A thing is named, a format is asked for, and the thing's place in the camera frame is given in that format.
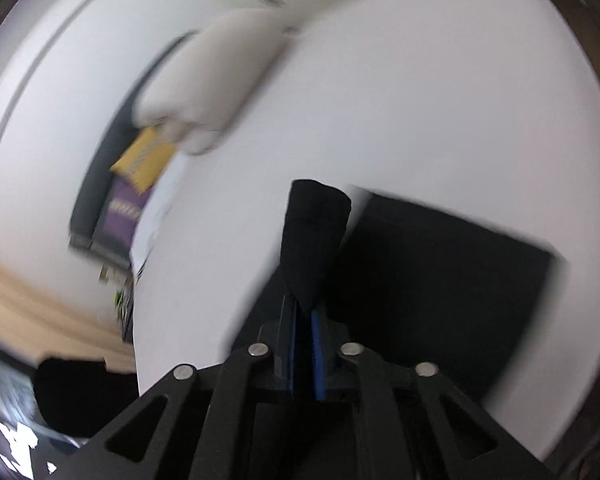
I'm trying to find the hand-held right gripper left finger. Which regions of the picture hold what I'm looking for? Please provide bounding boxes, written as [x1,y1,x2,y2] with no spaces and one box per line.
[45,295,301,480]

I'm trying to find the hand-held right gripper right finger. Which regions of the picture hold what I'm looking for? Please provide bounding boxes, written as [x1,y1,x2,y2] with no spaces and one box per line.
[310,310,556,480]

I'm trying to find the black t-shirt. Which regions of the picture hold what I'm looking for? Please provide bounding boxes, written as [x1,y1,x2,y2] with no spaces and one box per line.
[230,179,566,411]

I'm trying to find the purple pillow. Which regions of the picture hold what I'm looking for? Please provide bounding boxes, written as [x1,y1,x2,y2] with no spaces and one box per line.
[92,177,153,261]

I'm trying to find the yellow pillow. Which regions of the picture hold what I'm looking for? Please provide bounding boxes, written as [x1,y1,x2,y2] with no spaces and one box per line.
[110,127,178,193]

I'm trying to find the dark grey padded headboard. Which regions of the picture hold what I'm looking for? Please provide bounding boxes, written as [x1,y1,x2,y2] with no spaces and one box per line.
[70,32,196,251]

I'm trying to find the bed with white sheet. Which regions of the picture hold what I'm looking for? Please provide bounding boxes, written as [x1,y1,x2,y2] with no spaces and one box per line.
[130,0,600,466]

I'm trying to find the rolled beige duvet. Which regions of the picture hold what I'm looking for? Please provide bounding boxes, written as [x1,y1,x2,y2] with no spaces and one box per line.
[132,7,291,156]

